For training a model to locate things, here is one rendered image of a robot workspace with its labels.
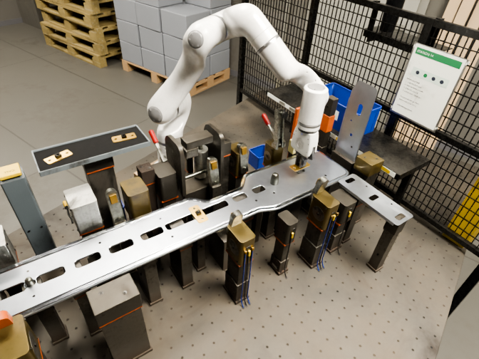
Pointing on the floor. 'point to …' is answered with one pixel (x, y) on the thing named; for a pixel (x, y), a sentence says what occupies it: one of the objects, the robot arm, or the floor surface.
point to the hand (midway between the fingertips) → (301, 161)
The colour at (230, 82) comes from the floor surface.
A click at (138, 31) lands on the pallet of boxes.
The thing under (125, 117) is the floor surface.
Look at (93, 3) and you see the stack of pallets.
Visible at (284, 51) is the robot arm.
